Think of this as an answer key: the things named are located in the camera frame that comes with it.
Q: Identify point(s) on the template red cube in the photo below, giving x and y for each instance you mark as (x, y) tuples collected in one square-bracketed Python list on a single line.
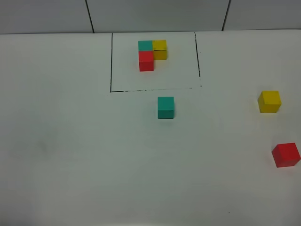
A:
[(146, 61)]

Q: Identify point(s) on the template teal cube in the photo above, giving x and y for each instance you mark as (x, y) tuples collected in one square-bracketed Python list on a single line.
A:
[(145, 45)]

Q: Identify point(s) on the template yellow cube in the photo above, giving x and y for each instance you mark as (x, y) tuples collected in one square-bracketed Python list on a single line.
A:
[(159, 49)]

